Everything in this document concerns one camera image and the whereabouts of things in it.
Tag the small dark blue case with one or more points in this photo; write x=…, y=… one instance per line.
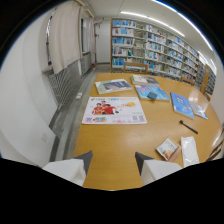
x=152, y=96

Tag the metal radiator grille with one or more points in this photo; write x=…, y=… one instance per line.
x=66, y=83

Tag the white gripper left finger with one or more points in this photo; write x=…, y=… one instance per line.
x=71, y=169

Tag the black marker pen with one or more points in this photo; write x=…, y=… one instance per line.
x=188, y=126

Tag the blue cover book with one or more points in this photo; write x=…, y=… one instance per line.
x=181, y=104

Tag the grey-blue thin booklet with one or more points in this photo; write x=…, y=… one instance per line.
x=199, y=111

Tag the wooden chair at table edge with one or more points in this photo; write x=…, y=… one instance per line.
x=217, y=148

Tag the teal pink cover magazine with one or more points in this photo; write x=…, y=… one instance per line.
x=151, y=92

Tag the grey-green cover magazine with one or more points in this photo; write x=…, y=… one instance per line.
x=113, y=86

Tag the long library bookshelf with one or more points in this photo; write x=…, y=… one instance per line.
x=156, y=46

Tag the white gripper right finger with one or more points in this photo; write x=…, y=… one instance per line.
x=156, y=168

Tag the cream window curtain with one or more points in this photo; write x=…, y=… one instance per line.
x=65, y=35

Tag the China Post EMS advertisement sheet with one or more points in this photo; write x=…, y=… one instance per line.
x=114, y=110

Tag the brown white snack packet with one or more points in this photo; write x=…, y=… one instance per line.
x=168, y=149

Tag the white plastic wipe packet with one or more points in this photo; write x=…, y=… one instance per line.
x=189, y=150

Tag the dark green cover book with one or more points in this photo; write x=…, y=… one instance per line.
x=144, y=80

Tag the wooden chair with open back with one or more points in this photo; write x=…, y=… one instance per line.
x=135, y=68

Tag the white wall socket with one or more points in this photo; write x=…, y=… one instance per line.
x=44, y=137

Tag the wooden bookshelf end panel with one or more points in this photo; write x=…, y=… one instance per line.
x=204, y=79

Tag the wooden chair backrest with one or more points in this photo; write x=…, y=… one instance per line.
x=187, y=81

